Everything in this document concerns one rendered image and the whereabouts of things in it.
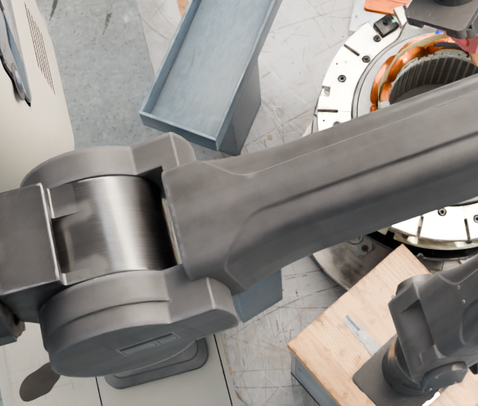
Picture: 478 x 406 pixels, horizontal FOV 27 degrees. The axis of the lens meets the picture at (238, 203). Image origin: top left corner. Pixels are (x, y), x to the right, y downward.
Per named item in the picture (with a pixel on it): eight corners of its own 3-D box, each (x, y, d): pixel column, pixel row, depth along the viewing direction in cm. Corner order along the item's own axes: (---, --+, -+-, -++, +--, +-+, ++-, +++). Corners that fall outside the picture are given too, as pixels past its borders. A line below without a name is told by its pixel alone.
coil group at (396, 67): (426, 58, 127) (430, 43, 123) (393, 91, 126) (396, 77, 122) (415, 49, 127) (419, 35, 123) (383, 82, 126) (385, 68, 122)
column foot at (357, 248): (347, 215, 153) (347, 213, 152) (376, 247, 151) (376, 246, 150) (332, 227, 153) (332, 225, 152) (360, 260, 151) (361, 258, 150)
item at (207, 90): (224, 43, 164) (210, -48, 137) (286, 65, 163) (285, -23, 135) (164, 180, 158) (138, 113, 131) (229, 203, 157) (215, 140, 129)
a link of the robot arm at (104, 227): (-49, 205, 51) (-35, 304, 49) (147, 154, 51) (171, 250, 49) (5, 267, 59) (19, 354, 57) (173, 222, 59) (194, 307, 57)
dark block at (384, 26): (398, 30, 131) (400, 22, 129) (382, 40, 130) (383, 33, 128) (388, 18, 131) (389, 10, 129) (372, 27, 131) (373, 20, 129)
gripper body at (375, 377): (468, 358, 101) (483, 348, 94) (394, 428, 99) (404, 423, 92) (422, 311, 102) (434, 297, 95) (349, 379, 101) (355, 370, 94)
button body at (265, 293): (259, 260, 154) (251, 216, 130) (283, 299, 152) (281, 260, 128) (219, 284, 153) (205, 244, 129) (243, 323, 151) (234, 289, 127)
